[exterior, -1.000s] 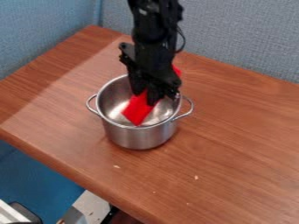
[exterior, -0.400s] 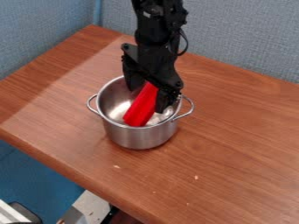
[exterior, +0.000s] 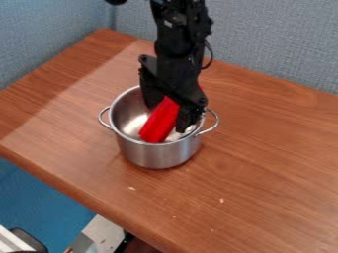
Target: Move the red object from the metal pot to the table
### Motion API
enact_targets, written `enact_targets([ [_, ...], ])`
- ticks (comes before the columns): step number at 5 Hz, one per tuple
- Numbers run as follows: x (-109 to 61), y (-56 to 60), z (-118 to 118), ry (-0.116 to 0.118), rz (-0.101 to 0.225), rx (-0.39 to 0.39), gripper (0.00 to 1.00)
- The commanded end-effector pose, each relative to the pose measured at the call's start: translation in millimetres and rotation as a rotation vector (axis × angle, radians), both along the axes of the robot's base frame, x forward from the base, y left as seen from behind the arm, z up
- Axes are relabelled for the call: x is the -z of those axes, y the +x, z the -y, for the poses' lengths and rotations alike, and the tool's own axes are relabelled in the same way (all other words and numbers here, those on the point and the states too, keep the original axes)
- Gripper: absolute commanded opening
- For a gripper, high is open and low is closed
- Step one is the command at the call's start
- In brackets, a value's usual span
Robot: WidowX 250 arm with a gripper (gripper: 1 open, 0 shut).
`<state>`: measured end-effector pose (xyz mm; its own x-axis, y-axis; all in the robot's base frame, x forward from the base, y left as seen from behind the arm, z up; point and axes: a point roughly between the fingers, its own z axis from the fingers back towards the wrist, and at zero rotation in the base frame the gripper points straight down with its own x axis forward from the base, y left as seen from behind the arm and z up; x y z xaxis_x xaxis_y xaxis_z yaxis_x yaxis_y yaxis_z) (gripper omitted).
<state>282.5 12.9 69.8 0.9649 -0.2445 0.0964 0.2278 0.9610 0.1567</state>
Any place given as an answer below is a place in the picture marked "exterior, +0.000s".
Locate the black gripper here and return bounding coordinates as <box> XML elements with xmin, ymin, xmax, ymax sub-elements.
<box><xmin>139</xmin><ymin>49</ymin><xmax>207</xmax><ymax>133</ymax></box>

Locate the red plastic block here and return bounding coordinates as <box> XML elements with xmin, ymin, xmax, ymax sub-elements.
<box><xmin>139</xmin><ymin>97</ymin><xmax>179</xmax><ymax>143</ymax></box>

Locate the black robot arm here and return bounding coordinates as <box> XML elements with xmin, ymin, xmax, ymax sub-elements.
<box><xmin>139</xmin><ymin>0</ymin><xmax>214</xmax><ymax>133</ymax></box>

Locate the stainless steel pot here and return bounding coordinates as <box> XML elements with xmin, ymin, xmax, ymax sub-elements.
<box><xmin>98</xmin><ymin>86</ymin><xmax>221</xmax><ymax>169</ymax></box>

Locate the dark object bottom left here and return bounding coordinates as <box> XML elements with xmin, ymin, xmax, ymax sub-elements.
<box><xmin>0</xmin><ymin>225</ymin><xmax>50</xmax><ymax>253</ymax></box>

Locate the grey white box under table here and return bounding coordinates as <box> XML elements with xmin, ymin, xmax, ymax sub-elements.
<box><xmin>63</xmin><ymin>215</ymin><xmax>125</xmax><ymax>253</ymax></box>

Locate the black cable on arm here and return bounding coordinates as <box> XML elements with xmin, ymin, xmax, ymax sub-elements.
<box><xmin>197</xmin><ymin>38</ymin><xmax>215</xmax><ymax>71</ymax></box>

